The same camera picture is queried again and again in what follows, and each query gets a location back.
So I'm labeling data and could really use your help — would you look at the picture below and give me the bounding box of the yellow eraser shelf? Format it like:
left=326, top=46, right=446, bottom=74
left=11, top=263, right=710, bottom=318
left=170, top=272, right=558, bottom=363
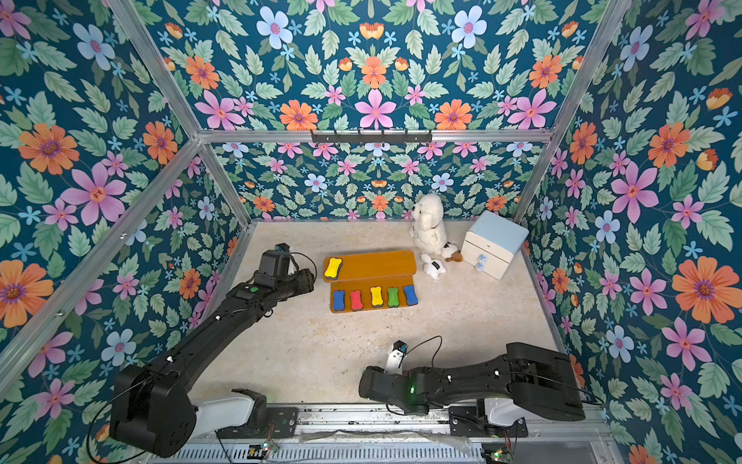
left=370, top=286, right=385, bottom=307
left=324, top=257, right=343, bottom=280

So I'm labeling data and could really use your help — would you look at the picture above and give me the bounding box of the blue eraser shelf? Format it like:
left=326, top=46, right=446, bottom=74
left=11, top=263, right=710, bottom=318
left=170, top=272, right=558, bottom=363
left=332, top=290, right=346, bottom=312
left=403, top=285, right=419, bottom=307

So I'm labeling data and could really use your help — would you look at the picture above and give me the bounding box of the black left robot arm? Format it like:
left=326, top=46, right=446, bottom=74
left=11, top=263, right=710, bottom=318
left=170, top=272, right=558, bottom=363
left=109, top=269, right=316, bottom=457

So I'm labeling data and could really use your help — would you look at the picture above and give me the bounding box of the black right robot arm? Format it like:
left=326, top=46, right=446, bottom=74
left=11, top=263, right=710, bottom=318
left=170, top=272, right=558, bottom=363
left=359, top=342, right=585, bottom=421

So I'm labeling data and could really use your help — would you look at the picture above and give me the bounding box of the orange wooden two-tier shelf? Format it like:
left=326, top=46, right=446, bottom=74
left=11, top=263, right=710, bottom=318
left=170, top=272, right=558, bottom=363
left=322, top=251, right=417, bottom=314

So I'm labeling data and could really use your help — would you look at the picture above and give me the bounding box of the red eraser lower shelf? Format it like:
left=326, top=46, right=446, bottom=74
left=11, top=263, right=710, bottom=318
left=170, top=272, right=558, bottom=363
left=350, top=290, right=364, bottom=311

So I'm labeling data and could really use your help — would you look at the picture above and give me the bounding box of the green eraser lower shelf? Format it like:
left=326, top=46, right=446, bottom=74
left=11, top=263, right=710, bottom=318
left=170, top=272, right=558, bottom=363
left=388, top=287, right=400, bottom=309

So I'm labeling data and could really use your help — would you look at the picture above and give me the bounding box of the large cream plush dog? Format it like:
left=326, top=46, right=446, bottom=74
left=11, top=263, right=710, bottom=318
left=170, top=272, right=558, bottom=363
left=410, top=193, right=448, bottom=256

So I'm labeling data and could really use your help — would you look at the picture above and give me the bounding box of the small brown white plush toy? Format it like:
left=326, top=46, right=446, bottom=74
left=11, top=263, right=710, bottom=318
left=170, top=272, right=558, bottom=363
left=442, top=243, right=463, bottom=262

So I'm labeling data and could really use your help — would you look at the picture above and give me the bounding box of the white three drawer cabinet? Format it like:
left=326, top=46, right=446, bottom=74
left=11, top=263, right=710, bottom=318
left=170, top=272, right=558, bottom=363
left=461, top=211, right=529, bottom=280

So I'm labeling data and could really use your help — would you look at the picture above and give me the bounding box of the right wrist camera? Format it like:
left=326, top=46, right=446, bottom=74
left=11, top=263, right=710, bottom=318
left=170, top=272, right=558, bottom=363
left=384, top=340, right=408, bottom=374

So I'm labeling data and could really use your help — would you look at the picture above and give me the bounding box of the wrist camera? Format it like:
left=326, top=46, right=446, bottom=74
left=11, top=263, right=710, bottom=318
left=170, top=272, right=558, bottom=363
left=384, top=340, right=408, bottom=374
left=253, top=244, right=293, bottom=289

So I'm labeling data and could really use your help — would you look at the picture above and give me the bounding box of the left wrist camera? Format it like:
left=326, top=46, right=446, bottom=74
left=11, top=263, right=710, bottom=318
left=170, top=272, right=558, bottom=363
left=253, top=244, right=293, bottom=289

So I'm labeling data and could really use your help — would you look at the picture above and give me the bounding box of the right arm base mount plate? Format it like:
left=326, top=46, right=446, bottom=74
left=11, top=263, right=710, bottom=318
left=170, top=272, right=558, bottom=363
left=448, top=404, right=529, bottom=438

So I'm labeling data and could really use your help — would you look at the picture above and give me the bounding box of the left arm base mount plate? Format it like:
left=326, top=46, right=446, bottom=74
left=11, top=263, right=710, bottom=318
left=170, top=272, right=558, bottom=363
left=216, top=406, right=299, bottom=440

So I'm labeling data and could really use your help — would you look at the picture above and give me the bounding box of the black wall hook rail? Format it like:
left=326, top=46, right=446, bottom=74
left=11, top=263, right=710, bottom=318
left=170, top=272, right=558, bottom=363
left=310, top=130, right=433, bottom=145

